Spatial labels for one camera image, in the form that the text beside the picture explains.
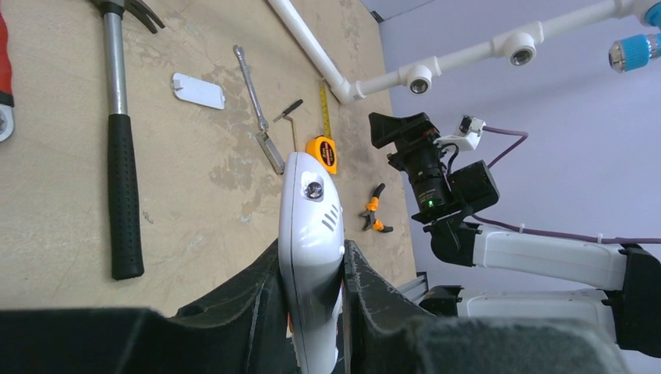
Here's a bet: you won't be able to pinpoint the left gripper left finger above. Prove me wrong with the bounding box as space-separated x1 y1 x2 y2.
1 244 286 373

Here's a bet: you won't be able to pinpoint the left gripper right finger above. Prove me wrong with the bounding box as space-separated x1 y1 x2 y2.
343 240 629 373

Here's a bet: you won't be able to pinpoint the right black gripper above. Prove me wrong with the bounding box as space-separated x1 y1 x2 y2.
368 112 500 224

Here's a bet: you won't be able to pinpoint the white remote control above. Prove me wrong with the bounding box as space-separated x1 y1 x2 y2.
278 152 345 373

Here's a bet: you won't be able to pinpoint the white battery cover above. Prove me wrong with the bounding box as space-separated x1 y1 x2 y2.
171 72 225 110

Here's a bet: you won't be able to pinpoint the yellow tape measure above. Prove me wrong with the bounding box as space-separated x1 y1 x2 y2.
306 79 338 175

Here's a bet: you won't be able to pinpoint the small black screwdriver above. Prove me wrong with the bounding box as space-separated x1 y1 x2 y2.
274 99 304 122

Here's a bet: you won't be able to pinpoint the brass hex key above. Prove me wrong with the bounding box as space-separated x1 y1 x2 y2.
283 115 299 152

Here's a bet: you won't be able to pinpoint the small silver wrench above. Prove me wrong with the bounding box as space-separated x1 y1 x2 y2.
233 45 269 132

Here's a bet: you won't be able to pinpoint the silver transceiver module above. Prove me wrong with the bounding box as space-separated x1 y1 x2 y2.
256 131 285 175

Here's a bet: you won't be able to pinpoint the blue pipe fitting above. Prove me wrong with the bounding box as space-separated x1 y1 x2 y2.
608 0 660 73

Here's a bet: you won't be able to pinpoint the red adjustable wrench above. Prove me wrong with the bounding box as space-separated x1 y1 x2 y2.
1 16 15 142

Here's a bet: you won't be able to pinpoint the white pipe frame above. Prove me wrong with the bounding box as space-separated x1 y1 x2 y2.
269 1 660 104

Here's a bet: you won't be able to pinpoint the orange handled pliers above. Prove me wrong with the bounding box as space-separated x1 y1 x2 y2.
360 183 394 233

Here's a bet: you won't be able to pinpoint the black handled hammer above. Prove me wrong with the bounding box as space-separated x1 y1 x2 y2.
92 1 164 281

